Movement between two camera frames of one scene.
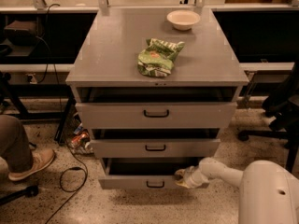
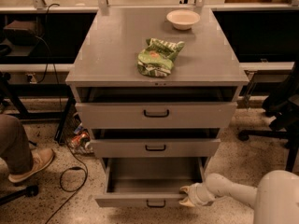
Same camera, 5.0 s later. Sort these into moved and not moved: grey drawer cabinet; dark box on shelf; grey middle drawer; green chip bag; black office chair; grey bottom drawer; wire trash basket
Moved: grey bottom drawer
Not moved: grey drawer cabinet; grey middle drawer; green chip bag; wire trash basket; black office chair; dark box on shelf
